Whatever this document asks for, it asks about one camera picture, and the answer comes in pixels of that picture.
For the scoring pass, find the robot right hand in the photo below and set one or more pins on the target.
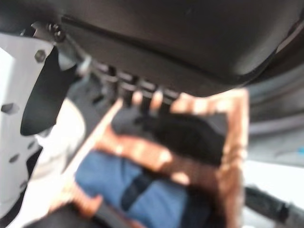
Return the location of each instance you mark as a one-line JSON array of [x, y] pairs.
[[166, 35]]

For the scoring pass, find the blue garment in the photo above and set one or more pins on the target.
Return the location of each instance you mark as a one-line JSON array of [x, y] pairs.
[[107, 175]]

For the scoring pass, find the rectangular wicker laundry basket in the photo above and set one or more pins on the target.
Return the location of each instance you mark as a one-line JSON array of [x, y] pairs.
[[235, 147]]

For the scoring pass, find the long black garment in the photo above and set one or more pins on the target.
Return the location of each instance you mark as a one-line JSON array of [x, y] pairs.
[[190, 137]]

